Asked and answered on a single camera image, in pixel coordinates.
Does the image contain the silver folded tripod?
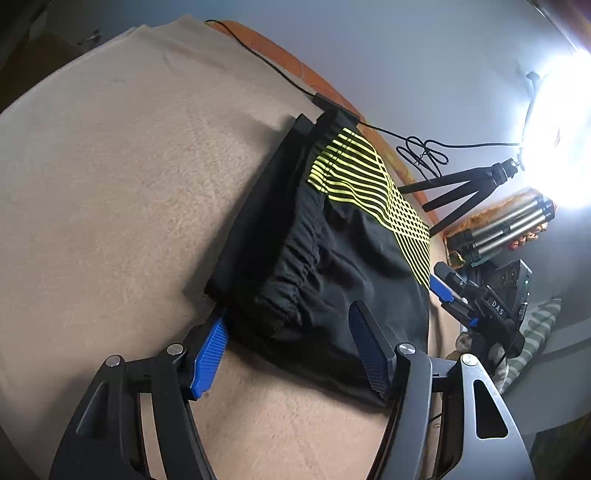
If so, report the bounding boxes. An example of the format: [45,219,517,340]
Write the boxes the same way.
[444,190,556,270]

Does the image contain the green striped pillow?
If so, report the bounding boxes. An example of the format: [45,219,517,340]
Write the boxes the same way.
[494,297,562,394]

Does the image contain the black pants yellow stripes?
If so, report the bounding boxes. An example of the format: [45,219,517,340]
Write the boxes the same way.
[204,110,430,408]

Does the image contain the hanging decorative garland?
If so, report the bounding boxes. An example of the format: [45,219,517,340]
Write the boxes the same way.
[508,226,544,251]

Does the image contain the right hand white glove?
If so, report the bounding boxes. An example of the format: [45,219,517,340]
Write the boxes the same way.
[456,330,509,394]

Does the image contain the black mini tripod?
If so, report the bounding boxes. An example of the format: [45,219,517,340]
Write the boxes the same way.
[399,158,521,237]

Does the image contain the grey camera box on gripper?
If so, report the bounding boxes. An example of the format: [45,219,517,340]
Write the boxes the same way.
[477,260,532,324]

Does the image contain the black light cable with switch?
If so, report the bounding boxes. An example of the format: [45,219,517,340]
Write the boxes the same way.
[204,18,523,182]

